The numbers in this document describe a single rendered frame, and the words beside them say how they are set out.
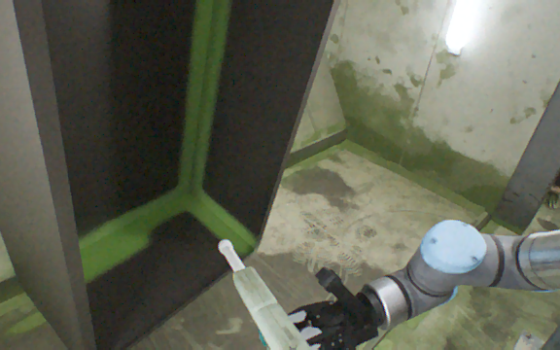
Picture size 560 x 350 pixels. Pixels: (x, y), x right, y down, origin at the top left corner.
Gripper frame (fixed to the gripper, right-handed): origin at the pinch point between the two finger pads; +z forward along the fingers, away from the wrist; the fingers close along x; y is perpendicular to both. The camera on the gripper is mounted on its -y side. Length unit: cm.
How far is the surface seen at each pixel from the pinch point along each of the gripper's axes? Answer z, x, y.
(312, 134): -98, 182, 9
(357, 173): -116, 161, 37
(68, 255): 26.7, 9.7, -21.8
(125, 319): 28, 47, 14
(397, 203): -121, 128, 50
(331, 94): -124, 197, -12
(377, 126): -143, 171, 12
